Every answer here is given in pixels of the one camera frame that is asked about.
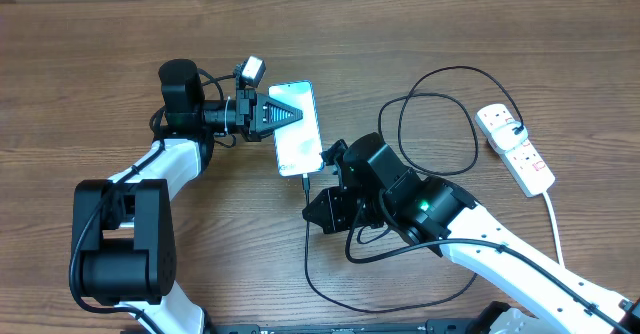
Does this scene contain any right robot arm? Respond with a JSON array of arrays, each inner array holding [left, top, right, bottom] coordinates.
[[302, 133, 639, 333]]

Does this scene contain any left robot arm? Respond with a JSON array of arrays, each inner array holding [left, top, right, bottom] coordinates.
[[69, 56, 303, 333]]

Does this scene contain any white power strip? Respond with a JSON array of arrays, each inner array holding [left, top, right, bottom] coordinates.
[[475, 104, 555, 199]]

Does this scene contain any Samsung Galaxy smartphone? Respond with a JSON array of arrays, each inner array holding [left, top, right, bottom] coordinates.
[[268, 81, 324, 177]]

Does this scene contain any white USB charger adapter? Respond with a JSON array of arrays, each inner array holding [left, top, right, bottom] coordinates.
[[488, 121, 528, 154]]

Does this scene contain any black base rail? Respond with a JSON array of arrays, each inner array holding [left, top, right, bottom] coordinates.
[[205, 301, 556, 334]]

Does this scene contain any white power strip cord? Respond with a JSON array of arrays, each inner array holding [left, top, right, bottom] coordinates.
[[541, 190, 567, 268]]

